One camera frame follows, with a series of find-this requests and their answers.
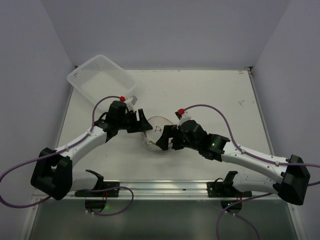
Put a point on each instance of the round white mesh laundry bag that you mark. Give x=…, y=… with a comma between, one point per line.
x=150, y=137

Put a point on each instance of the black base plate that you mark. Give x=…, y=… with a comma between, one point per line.
x=218, y=189
x=105, y=189

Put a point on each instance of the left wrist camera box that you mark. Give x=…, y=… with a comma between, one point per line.
x=131, y=101

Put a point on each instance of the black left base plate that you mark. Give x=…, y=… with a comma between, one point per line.
x=105, y=189

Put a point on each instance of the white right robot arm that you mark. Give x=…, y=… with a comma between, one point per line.
x=286, y=177

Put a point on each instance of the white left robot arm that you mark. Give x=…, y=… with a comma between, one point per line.
x=53, y=173

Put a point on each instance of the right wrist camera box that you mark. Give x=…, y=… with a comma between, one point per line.
x=182, y=116

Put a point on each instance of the white plastic basket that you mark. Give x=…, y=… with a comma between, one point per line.
x=100, y=77

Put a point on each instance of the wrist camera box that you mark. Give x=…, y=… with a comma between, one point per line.
x=182, y=116
x=131, y=101

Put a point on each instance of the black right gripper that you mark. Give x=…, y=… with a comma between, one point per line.
x=173, y=138

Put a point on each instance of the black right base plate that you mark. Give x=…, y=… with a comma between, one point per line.
x=218, y=189

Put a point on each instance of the aluminium mounting rail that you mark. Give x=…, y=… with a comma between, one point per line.
x=162, y=187

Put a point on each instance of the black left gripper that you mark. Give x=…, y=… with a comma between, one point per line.
x=136, y=121

